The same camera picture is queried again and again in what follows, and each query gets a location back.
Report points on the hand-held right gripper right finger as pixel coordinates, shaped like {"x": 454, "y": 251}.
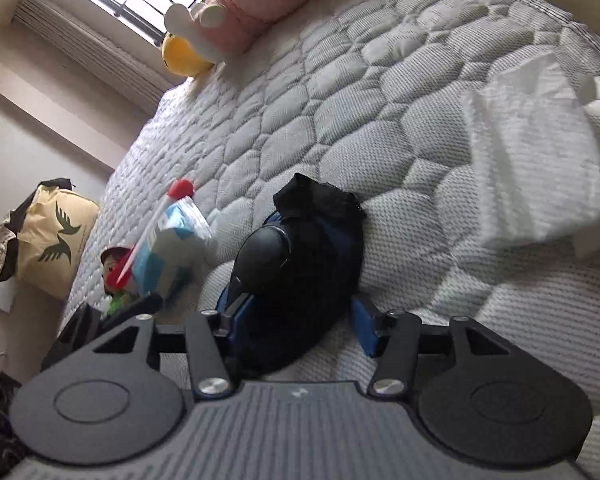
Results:
{"x": 364, "y": 327}

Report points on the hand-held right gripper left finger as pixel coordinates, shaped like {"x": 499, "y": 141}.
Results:
{"x": 239, "y": 322}

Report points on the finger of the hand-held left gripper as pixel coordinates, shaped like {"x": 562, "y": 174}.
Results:
{"x": 137, "y": 306}

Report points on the blue and white plush toy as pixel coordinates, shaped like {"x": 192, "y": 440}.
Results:
{"x": 175, "y": 250}

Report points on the black cap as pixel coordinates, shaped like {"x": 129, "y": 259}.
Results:
{"x": 310, "y": 270}

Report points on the red and white foam rocket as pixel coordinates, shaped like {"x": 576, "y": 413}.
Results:
{"x": 181, "y": 189}

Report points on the small doll with red hat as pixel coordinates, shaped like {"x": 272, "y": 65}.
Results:
{"x": 114, "y": 261}

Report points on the yellow bag with green print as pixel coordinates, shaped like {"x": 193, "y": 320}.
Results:
{"x": 50, "y": 242}

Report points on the dark cloth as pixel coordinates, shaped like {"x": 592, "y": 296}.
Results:
{"x": 2, "y": 245}

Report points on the quilted white mattress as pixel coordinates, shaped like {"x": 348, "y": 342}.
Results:
{"x": 380, "y": 110}

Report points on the white cloth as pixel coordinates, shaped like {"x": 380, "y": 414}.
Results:
{"x": 530, "y": 160}

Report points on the yellow plush toy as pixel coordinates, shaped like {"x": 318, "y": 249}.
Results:
{"x": 180, "y": 57}

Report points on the ribbed panel under window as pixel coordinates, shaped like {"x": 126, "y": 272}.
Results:
{"x": 90, "y": 52}

